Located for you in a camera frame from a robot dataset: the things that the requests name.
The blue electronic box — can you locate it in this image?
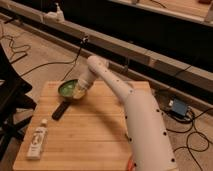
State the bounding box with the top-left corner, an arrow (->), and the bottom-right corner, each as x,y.
169,99 -> 188,118

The black rectangular remote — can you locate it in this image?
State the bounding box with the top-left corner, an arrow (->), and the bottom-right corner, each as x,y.
52,101 -> 70,121

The black floor cable right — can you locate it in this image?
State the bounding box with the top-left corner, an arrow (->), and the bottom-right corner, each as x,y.
156,105 -> 213,171

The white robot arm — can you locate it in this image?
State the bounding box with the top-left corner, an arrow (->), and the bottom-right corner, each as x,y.
74,55 -> 179,171

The white object on rail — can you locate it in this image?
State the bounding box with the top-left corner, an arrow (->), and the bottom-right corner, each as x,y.
44,4 -> 65,22

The wooden rail beam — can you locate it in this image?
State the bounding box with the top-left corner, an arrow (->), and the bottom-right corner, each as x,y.
0,0 -> 213,106

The black chair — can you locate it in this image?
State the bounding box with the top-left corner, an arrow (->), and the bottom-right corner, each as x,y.
0,44 -> 36,161

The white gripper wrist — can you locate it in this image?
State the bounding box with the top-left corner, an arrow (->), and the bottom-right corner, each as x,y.
73,68 -> 98,99

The tangled cable far left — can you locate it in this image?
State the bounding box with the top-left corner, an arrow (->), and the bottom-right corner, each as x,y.
0,20 -> 32,65

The green ceramic bowl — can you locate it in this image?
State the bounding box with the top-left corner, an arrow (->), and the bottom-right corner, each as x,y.
58,79 -> 79,101

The black cable left floor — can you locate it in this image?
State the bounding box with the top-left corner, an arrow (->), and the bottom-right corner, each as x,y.
19,37 -> 90,81

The white tube with cap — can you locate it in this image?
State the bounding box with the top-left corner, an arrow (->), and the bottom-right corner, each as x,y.
26,119 -> 47,160

